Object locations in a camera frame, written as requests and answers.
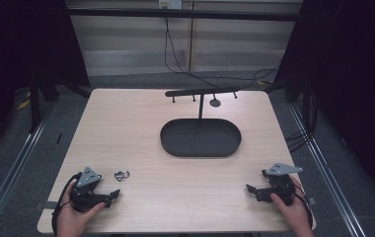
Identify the person's left hand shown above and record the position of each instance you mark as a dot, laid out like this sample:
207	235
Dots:
73	220

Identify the yellow floor tape strip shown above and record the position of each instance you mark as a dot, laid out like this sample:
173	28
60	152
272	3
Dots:
23	104

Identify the black curtain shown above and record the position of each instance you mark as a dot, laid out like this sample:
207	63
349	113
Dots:
24	49
350	82

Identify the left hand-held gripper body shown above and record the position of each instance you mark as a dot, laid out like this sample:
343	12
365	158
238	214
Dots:
84	194

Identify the small black floor strip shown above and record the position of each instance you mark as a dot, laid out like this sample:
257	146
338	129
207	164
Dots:
59	138

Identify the white wall socket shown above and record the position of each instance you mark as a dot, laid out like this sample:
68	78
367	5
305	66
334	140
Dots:
170	4

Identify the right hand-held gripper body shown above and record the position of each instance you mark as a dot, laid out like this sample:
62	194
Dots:
279	184

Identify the person's right hand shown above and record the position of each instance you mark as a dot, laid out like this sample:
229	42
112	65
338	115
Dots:
294	214

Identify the grey tape on table edge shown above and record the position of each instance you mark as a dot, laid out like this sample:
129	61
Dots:
312	200
45	205

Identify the metal floor rail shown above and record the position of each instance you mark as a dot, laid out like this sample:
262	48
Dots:
327	171
8	177

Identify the black stand with oval tray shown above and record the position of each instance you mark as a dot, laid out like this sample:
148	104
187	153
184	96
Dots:
200	137

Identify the black horizontal frame bar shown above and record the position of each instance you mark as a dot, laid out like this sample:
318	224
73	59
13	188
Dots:
182	14

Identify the small dark round disc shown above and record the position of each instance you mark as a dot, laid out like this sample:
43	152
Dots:
215	102

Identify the black metal stand leg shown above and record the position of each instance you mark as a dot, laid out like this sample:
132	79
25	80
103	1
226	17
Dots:
34	108

